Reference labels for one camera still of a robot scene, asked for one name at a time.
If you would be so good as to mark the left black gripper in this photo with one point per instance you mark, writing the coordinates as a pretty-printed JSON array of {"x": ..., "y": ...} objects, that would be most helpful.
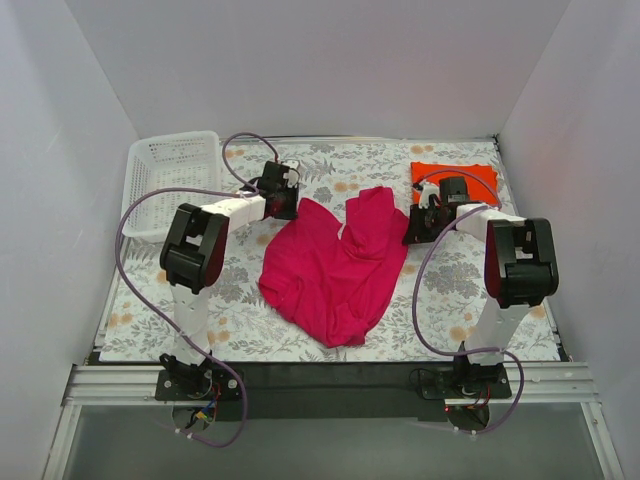
[{"x": 286, "y": 203}]

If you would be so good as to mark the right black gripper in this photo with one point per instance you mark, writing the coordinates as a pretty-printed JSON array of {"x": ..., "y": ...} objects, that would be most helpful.
[{"x": 420, "y": 226}]

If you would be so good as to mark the magenta t shirt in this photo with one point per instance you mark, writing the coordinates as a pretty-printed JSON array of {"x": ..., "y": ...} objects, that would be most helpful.
[{"x": 332, "y": 279}]

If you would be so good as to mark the white plastic basket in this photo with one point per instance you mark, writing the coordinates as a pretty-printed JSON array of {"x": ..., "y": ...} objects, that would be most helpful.
[{"x": 187, "y": 160}]

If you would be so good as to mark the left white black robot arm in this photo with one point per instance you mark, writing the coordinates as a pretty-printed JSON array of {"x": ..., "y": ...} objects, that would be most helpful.
[{"x": 193, "y": 256}]

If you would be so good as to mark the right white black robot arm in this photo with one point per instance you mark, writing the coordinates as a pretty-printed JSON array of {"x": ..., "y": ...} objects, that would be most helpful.
[{"x": 520, "y": 271}]

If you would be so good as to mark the folded orange t shirt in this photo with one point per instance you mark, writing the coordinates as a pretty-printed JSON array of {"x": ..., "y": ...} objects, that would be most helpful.
[{"x": 482, "y": 181}]

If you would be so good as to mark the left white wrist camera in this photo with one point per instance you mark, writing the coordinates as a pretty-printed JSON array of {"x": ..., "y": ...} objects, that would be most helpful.
[{"x": 291, "y": 172}]

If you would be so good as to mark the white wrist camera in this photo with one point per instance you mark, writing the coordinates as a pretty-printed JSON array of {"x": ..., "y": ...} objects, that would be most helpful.
[
  {"x": 291, "y": 172},
  {"x": 426, "y": 189}
]

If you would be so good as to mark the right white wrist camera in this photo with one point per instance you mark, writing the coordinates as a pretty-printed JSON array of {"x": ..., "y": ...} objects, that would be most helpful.
[{"x": 426, "y": 189}]

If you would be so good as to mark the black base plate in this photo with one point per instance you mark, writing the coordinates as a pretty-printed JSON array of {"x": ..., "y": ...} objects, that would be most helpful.
[{"x": 317, "y": 390}]

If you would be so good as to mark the aluminium frame rail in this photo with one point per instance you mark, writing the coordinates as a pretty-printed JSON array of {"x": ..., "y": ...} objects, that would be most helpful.
[{"x": 102, "y": 385}]

